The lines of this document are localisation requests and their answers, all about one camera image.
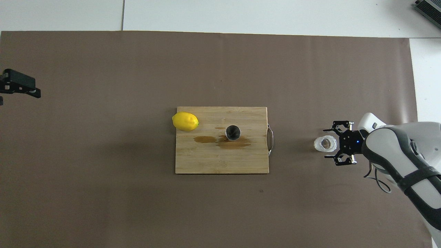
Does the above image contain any stainless steel jigger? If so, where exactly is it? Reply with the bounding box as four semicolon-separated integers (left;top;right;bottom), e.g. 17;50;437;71
225;125;241;142

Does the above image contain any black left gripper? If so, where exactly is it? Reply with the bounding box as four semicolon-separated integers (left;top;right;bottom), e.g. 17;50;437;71
0;69;41;99

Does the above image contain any small clear glass cup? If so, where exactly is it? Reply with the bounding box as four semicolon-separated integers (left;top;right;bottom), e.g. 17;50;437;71
314;135;338;152

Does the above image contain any grey ribbed metal device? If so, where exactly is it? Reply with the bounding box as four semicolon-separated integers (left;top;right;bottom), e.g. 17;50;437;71
413;0;441;19

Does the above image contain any brown paper table mat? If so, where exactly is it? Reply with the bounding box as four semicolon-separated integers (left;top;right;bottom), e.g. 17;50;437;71
0;30;433;248

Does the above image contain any yellow lemon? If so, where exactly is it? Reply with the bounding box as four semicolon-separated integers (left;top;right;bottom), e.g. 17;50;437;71
172;112;199;131

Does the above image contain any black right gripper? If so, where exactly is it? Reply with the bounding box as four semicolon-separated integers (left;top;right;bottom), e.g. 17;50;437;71
323;120;364;166

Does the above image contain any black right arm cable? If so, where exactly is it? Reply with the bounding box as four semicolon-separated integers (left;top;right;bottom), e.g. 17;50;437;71
363;162;391;193

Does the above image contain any bamboo cutting board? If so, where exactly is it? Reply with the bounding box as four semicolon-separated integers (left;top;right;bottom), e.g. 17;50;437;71
175;106;274;174

